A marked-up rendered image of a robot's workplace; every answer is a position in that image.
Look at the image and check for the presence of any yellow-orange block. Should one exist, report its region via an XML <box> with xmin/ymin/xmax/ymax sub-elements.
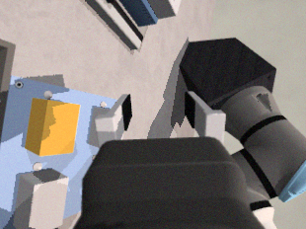
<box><xmin>25</xmin><ymin>98</ymin><xmax>80</xmax><ymax>156</ymax></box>

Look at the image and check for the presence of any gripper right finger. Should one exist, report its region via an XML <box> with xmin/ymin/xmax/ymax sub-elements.
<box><xmin>185</xmin><ymin>92</ymin><xmax>226</xmax><ymax>144</ymax></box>

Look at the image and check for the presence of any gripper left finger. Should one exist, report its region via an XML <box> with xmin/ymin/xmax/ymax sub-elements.
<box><xmin>95</xmin><ymin>94</ymin><xmax>132</xmax><ymax>150</ymax></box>

